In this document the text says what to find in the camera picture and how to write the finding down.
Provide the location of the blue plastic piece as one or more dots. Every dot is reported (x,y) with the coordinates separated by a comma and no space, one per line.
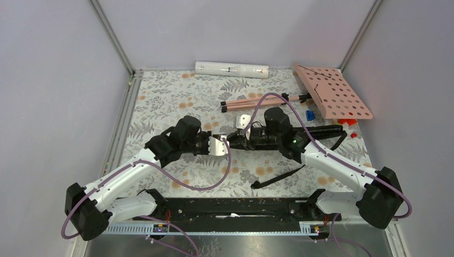
(310,116)

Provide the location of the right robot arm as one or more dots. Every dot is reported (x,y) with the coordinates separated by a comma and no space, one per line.
(375,195)

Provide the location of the black racket bag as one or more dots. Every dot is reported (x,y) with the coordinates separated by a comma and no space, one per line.
(318,133)

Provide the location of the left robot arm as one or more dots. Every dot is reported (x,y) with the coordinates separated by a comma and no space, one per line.
(90,209)

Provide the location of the floral tablecloth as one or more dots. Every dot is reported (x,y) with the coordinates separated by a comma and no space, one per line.
(165,97)

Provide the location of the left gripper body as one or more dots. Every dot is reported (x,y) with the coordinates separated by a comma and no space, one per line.
(201,144)

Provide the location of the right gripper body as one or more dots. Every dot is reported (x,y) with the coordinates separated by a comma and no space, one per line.
(259,136)

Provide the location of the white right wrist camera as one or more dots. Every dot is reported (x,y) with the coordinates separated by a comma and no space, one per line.
(242,121)

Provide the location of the red toy blocks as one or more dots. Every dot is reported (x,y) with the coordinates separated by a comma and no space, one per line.
(349,122)

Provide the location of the white shuttlecock tube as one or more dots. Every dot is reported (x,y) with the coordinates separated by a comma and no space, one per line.
(232,69)

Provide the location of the pink music stand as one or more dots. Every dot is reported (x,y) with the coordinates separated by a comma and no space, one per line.
(329,90)

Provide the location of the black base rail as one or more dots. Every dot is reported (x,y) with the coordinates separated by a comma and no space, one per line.
(239,214)

